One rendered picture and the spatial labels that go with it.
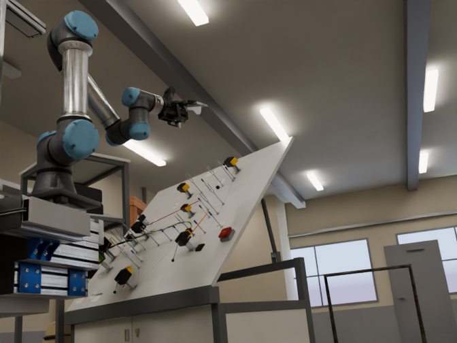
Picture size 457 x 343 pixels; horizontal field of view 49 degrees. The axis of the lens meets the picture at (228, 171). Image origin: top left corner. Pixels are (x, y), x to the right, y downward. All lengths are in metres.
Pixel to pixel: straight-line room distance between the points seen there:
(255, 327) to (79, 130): 1.07
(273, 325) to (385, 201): 9.83
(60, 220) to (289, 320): 1.22
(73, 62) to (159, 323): 1.17
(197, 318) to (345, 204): 10.05
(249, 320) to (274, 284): 8.91
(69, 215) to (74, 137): 0.27
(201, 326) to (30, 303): 0.69
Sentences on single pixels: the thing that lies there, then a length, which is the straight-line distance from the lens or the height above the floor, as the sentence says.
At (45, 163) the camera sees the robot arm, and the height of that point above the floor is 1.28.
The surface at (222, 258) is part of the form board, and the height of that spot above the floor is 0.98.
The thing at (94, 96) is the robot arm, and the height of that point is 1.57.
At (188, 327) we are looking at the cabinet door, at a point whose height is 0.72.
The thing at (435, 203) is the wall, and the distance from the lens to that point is 11.92.
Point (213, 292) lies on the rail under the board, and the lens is 1.99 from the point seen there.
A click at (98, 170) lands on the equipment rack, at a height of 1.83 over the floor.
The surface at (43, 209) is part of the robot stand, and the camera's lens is 1.42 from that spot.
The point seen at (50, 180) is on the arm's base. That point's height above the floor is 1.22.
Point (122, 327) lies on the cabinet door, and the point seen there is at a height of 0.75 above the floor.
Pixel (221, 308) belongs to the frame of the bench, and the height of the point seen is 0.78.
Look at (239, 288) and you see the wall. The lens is 11.24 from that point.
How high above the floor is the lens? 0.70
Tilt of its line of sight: 18 degrees up
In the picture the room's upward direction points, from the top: 5 degrees counter-clockwise
